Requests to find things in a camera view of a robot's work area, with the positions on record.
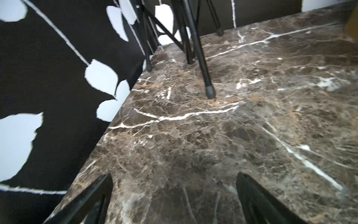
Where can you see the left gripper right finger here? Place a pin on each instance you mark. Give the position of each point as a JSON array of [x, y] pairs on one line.
[[259, 206]]

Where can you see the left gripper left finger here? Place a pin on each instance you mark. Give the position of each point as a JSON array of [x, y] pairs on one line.
[[90, 206]]

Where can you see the black perforated music stand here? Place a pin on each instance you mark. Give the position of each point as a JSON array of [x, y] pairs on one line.
[[190, 40]]

